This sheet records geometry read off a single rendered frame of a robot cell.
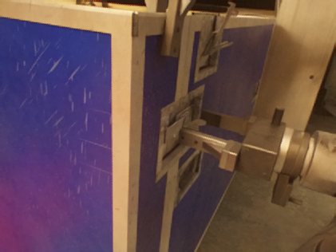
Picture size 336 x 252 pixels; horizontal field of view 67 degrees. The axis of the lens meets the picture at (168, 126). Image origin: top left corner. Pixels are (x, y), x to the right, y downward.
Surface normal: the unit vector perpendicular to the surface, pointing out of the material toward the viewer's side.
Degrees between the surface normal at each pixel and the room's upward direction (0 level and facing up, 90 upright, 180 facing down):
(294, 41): 90
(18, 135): 90
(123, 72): 90
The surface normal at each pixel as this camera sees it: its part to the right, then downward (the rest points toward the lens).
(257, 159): -0.47, 0.34
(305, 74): -0.10, 0.41
